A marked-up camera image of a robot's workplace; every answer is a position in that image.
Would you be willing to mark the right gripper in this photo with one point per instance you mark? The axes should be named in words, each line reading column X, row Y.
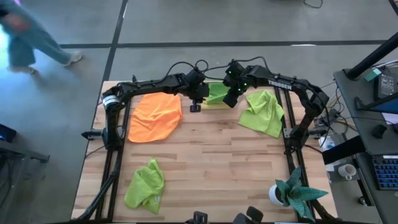
column 237, row 84

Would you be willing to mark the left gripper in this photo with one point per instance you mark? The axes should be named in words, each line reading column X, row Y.
column 198, row 85

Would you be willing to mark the orange microfiber towel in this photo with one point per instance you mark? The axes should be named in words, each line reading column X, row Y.
column 155, row 116

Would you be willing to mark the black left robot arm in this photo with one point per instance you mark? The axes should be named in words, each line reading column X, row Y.
column 149, row 85

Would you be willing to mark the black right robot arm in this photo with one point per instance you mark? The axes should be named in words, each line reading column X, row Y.
column 311, row 96

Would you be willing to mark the lime green microfiber towel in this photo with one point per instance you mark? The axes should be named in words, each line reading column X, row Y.
column 264, row 115

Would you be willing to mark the clear plastic bin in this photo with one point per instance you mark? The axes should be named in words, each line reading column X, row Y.
column 214, row 81

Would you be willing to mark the black power brick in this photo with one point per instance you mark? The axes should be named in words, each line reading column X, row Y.
column 330, row 115

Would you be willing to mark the white and blue container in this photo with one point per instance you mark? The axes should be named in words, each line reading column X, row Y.
column 328, row 143

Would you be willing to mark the dark grey side desk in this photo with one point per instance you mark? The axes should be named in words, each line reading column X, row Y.
column 351, row 93

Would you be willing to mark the lime towel with white tag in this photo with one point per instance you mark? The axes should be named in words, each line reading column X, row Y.
column 144, row 189

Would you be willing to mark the black monitor stand base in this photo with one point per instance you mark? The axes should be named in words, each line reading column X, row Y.
column 359, row 103

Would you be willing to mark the artificial plant in white pot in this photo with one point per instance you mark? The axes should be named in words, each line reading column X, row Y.
column 295, row 193

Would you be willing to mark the black flat bar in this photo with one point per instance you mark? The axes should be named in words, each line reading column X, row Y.
column 343, row 150

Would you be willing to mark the small teal box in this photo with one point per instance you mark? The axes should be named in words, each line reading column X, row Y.
column 372, row 74

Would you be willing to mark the black round pole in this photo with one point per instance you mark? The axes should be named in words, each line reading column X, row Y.
column 373, row 57

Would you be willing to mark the white mug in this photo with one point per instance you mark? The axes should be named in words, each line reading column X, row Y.
column 346, row 171

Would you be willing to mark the black computer mouse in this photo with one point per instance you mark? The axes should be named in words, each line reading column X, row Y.
column 378, row 131

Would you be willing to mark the black power adapter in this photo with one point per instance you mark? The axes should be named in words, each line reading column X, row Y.
column 386, row 85

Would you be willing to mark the black caster wheel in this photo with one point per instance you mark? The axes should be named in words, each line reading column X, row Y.
column 362, row 200

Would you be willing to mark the black keyboard with blue backlight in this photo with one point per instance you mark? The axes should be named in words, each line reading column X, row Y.
column 387, row 172

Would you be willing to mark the person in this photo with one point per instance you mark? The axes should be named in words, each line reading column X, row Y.
column 28, row 40

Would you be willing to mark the black metal stand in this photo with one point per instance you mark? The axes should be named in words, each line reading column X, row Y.
column 21, row 154

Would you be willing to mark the black device with blue light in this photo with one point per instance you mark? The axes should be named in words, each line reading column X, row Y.
column 7, row 133

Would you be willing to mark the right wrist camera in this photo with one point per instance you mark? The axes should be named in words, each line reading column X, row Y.
column 231, row 100

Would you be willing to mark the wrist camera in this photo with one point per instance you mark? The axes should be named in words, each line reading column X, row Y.
column 231, row 100
column 195, row 108

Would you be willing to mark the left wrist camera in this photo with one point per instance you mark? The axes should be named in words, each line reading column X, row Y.
column 195, row 108

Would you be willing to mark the black aluminium table frame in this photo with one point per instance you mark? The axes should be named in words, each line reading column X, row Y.
column 115, row 186

